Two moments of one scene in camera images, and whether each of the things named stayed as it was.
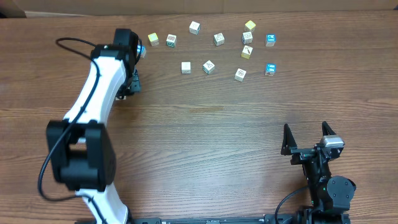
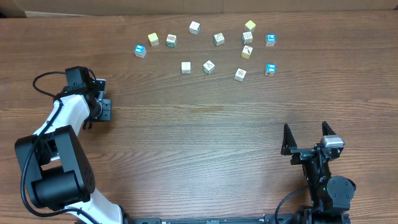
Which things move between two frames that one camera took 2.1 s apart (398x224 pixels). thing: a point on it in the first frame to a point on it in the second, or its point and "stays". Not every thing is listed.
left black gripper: x=135 y=86 to x=105 y=113
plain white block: x=186 y=67 stays
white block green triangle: x=208 y=66 stays
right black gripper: x=301 y=154 stays
